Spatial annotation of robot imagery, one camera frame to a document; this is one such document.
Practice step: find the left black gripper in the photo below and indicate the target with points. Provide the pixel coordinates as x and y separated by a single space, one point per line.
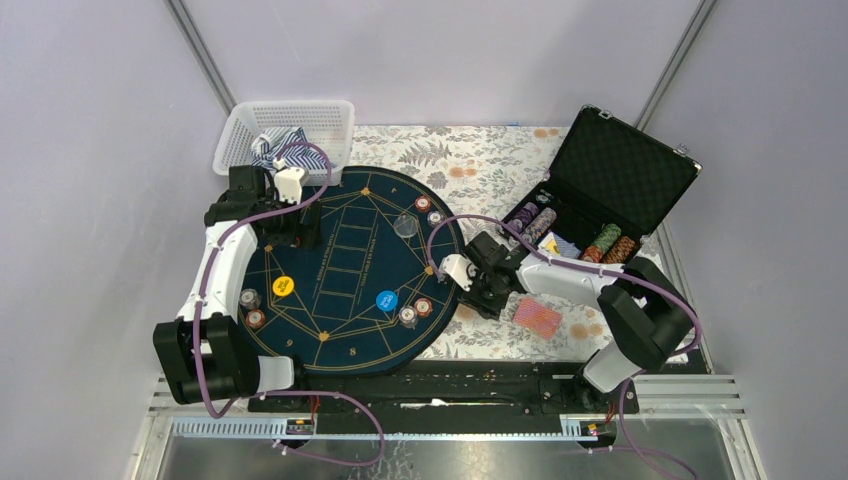
300 234

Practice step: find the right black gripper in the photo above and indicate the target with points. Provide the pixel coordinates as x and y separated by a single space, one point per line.
489 310

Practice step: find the red white chip stack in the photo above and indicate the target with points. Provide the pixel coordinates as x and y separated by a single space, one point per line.
423 307

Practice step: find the blue ten chip stack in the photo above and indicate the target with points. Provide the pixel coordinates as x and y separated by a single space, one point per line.
408 317

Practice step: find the yellow big blind button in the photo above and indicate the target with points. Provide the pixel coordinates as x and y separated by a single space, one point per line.
283 286

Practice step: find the clear dealer button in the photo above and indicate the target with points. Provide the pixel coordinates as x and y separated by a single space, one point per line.
406 226

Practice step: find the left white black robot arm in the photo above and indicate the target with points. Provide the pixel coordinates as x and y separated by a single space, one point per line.
203 353

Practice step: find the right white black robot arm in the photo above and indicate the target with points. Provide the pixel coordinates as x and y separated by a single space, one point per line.
646 315

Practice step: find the red playing card deck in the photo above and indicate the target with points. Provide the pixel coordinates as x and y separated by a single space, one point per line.
537 318

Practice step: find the blue striped cloth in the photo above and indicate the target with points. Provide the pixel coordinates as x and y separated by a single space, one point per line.
288 143

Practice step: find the blue card deck in case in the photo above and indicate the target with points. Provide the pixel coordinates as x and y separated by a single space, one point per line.
556 245

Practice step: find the purple white chip row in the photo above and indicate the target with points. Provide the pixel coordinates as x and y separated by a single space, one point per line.
539 225

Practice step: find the purple chip row in case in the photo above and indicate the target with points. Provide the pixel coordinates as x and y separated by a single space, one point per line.
525 215

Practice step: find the floral tablecloth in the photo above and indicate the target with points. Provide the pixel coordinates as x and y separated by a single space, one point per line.
481 173

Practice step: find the red chip row in case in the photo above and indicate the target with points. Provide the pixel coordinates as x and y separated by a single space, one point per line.
592 254

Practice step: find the white plastic basket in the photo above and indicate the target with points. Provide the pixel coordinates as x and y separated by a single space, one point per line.
315 135

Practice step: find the blue small blind button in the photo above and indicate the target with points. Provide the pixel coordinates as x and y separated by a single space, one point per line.
386 301

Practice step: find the green chip row in case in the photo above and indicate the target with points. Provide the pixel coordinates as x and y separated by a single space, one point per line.
607 237

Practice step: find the orange black chip row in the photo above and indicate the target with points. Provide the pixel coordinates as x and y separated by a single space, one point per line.
619 251

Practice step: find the round dark poker mat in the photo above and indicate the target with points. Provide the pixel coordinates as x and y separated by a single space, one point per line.
330 325

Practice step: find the black aluminium chip case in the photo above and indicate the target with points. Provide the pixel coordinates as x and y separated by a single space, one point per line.
607 171

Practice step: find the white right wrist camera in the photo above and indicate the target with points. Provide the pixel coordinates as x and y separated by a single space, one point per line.
460 269

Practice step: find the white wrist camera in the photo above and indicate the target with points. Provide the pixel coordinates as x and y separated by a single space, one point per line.
289 181
460 269

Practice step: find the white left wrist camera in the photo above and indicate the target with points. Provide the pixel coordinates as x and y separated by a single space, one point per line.
289 181

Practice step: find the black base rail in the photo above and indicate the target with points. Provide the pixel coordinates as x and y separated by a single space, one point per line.
429 397

